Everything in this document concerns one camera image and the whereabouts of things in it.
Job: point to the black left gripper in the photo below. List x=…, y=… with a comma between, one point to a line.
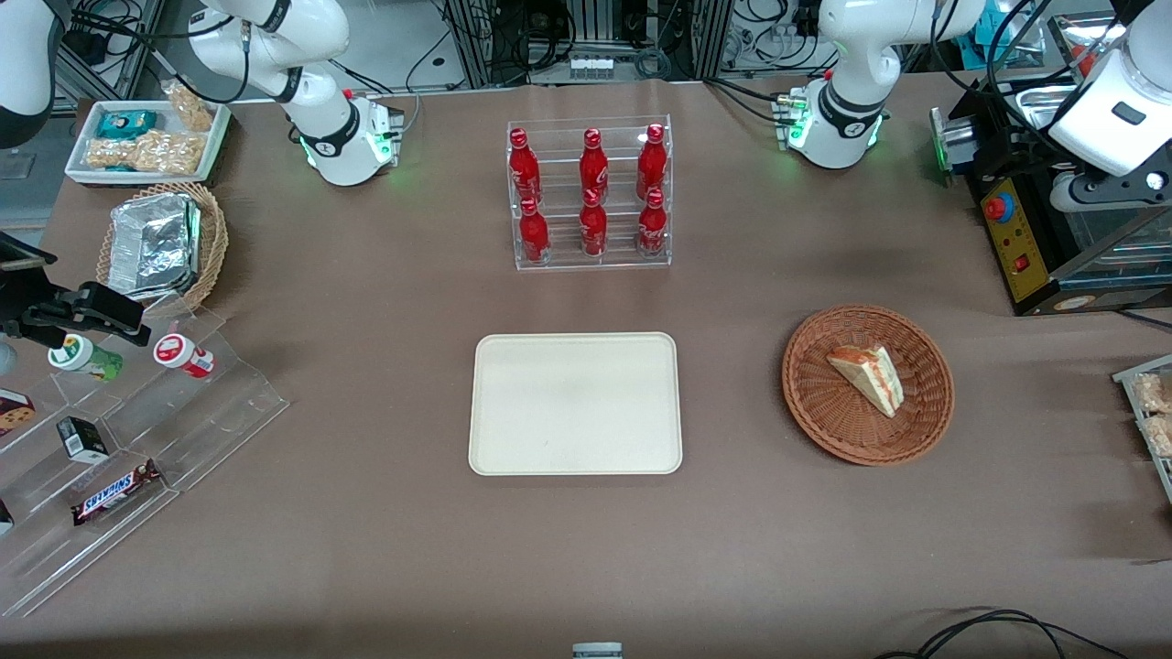
x=1038, y=150

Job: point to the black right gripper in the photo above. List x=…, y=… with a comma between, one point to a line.
x=20, y=298

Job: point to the triangular sandwich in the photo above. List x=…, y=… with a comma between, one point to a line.
x=874, y=380

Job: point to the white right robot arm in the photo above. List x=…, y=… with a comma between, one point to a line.
x=320, y=101

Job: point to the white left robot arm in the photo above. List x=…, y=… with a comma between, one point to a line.
x=856, y=55

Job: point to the light tan wicker basket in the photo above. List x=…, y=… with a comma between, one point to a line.
x=215, y=247

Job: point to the white rectangular snack tray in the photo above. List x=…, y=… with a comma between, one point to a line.
x=77, y=151

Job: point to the brown wicker basket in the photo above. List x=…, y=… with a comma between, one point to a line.
x=824, y=412

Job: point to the cream plastic tray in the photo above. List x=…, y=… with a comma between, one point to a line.
x=531, y=412

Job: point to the red emergency stop button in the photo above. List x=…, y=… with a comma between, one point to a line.
x=998, y=207

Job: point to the silver foil container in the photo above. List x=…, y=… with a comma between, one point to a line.
x=151, y=243

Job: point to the small black box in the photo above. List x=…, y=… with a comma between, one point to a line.
x=84, y=441

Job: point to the clear acrylic tiered stand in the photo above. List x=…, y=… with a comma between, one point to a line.
x=211, y=412

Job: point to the black food warmer cabinet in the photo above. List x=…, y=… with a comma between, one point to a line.
x=1016, y=256

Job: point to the chocolate cookie box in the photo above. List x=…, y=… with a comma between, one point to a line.
x=14, y=412

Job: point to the large clear peanut bag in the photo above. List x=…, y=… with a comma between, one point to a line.
x=151, y=154

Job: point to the Snickers chocolate bar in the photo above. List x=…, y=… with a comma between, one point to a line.
x=114, y=492

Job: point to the teal snack packet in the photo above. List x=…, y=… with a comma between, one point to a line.
x=126, y=124

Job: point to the small clear peanut bag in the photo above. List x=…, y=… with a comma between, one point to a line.
x=190, y=108

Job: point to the dark snack packet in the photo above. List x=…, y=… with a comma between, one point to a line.
x=5, y=518

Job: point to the clear bagged pastry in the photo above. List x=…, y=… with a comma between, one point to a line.
x=1159, y=436
x=1154, y=392

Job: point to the red cola bottle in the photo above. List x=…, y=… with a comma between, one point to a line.
x=652, y=229
x=651, y=163
x=534, y=236
x=593, y=165
x=524, y=165
x=593, y=229

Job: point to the white power strip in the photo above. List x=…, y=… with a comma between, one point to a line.
x=591, y=66

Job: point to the clear acrylic bottle rack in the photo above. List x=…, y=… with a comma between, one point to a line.
x=559, y=197

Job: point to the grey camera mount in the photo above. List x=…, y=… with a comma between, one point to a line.
x=597, y=652

